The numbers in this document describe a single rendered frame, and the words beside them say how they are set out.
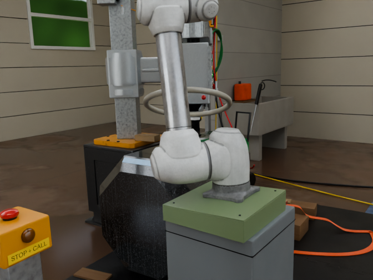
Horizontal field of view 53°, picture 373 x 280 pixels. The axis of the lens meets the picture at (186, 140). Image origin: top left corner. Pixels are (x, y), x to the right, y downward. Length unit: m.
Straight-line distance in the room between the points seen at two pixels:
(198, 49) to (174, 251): 1.48
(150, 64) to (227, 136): 1.96
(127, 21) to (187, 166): 2.14
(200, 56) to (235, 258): 1.57
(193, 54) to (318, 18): 5.02
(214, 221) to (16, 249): 0.72
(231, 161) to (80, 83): 8.33
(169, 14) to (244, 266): 0.96
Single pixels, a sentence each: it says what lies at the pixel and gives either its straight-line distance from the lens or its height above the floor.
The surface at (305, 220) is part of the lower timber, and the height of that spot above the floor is 0.14.
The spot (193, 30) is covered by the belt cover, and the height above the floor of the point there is 1.64.
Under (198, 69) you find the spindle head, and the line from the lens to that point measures 2.63.
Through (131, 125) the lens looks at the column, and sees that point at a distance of 3.39.
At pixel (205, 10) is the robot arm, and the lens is 1.51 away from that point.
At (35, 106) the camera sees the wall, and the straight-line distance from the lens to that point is 8.96.
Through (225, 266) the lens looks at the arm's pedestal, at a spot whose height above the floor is 0.67.
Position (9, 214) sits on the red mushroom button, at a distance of 0.92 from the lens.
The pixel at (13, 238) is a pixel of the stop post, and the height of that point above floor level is 1.06.
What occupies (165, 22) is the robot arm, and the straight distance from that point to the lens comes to 1.48.
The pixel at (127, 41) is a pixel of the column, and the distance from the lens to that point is 3.36.
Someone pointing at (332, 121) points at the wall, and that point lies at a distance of 7.40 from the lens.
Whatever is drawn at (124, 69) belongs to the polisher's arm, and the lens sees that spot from 3.28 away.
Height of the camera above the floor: 1.40
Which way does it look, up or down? 11 degrees down
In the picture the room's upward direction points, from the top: 2 degrees counter-clockwise
